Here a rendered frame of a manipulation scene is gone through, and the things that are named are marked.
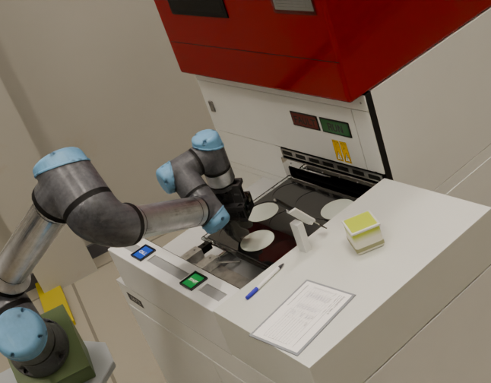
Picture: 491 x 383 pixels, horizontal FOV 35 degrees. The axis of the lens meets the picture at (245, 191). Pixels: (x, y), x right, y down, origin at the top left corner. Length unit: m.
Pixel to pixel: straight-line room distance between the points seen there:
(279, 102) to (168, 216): 0.71
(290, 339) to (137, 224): 0.41
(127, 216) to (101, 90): 2.44
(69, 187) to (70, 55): 2.38
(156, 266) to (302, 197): 0.49
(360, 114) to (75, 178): 0.82
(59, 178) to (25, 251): 0.24
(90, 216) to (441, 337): 0.88
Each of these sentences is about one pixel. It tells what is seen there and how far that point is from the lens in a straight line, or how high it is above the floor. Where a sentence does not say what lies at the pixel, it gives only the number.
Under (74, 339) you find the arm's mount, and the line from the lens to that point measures 2.09.
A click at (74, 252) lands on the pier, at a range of 4.13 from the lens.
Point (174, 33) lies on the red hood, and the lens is 2.54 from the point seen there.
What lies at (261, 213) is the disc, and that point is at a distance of 2.29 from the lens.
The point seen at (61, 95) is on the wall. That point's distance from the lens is 4.00.
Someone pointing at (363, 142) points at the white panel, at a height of 1.07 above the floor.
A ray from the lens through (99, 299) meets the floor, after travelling 3.97.
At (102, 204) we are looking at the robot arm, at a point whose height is 1.37.
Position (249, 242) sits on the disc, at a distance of 2.17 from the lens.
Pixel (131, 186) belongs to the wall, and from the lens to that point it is 4.23.
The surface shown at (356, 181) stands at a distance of 2.23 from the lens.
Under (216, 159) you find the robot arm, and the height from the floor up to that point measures 1.20.
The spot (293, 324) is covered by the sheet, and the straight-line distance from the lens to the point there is 1.73.
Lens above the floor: 2.05
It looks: 28 degrees down
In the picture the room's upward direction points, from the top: 20 degrees counter-clockwise
